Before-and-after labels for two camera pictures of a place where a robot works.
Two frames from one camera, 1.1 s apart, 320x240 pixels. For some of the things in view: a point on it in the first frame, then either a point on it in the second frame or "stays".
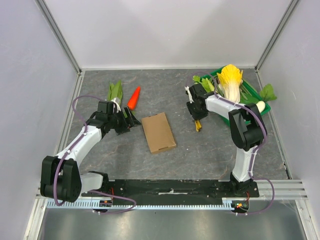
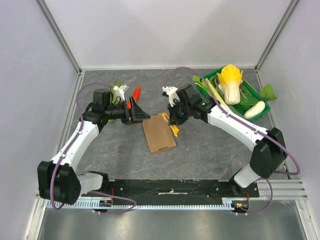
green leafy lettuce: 115,91 stays
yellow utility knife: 198,125 -> 174,127
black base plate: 133,189 stays
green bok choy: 250,99 stays
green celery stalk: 205,82 stays
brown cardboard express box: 158,133 stays
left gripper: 131,121 -> 135,115
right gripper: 196,114 -> 176,116
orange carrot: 133,100 stays
